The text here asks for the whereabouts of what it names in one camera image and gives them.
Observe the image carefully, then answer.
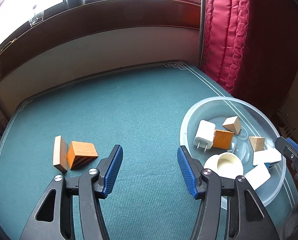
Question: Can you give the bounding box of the white rectangular block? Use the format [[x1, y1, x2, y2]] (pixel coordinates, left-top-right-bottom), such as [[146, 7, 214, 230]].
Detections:
[[244, 163, 271, 190], [252, 148, 282, 166]]

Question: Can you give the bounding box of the orange striped wood block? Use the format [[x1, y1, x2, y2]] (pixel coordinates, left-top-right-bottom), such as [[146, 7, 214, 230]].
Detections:
[[67, 141, 98, 170]]

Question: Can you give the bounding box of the cream round plastic cup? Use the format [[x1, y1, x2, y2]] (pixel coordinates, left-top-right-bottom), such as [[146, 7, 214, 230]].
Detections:
[[204, 152, 244, 179]]

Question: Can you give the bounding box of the zebra striped triangle block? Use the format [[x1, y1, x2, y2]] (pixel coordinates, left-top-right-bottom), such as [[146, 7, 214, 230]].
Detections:
[[222, 116, 241, 135]]

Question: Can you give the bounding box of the white USB wall charger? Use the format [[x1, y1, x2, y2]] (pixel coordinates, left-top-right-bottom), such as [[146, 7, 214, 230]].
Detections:
[[193, 120, 216, 152]]

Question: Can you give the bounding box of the natural wood plank block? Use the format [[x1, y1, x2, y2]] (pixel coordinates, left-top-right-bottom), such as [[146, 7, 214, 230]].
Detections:
[[53, 135, 67, 173]]

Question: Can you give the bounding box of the clear plastic bowl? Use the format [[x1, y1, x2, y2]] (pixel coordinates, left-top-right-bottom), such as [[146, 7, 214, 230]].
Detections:
[[180, 96, 286, 206]]

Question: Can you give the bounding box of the green table mat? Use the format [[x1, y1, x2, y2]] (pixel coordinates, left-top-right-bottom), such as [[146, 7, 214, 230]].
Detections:
[[0, 62, 226, 239]]

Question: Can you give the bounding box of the red quilted curtain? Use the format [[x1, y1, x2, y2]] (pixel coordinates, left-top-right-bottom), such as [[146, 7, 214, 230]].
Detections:
[[199, 0, 298, 114]]

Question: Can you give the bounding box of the small clear glass holder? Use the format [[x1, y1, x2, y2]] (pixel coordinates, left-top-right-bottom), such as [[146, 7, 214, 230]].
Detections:
[[29, 4, 45, 27]]

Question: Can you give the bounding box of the dark wooden window frame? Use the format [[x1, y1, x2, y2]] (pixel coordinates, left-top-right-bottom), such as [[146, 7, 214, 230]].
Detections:
[[0, 0, 202, 86]]

